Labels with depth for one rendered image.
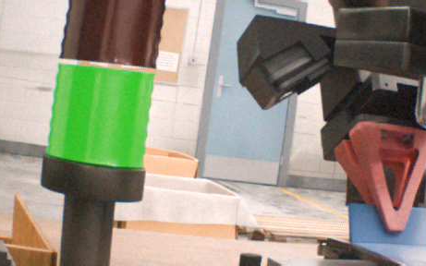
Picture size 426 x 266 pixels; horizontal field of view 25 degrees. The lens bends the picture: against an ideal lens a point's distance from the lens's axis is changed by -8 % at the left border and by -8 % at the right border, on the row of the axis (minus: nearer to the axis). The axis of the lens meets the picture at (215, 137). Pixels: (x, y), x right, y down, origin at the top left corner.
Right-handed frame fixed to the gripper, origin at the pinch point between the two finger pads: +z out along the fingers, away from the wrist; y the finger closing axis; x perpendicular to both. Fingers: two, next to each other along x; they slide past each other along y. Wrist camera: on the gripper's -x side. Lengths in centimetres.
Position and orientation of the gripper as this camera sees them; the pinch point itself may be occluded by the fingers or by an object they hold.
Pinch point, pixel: (392, 223)
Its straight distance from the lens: 71.0
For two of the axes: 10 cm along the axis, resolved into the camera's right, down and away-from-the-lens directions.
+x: 9.5, 1.0, 3.0
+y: 3.1, -4.1, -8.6
